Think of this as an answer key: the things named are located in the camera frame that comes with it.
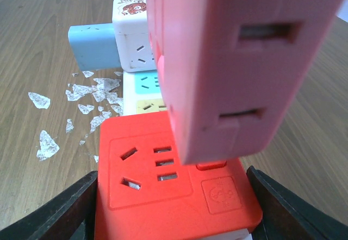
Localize light blue plug adapter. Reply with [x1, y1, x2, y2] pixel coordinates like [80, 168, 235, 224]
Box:
[67, 23, 121, 71]

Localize pink plug adapter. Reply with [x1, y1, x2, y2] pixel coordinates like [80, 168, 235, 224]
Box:
[147, 0, 343, 165]

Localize red cube socket adapter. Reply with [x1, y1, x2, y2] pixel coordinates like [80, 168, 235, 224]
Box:
[95, 112, 263, 239]

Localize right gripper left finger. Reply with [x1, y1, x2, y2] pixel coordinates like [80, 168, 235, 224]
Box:
[1, 170, 98, 239]

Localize white cube adapter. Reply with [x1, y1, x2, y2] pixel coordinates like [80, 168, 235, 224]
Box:
[112, 0, 156, 72]

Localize white power strip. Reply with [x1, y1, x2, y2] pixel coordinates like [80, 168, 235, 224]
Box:
[113, 71, 251, 239]

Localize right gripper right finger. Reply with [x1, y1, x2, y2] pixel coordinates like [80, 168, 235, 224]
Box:
[246, 166, 347, 239]

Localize white paper scraps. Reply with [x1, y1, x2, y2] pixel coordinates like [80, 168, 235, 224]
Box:
[27, 70, 125, 162]

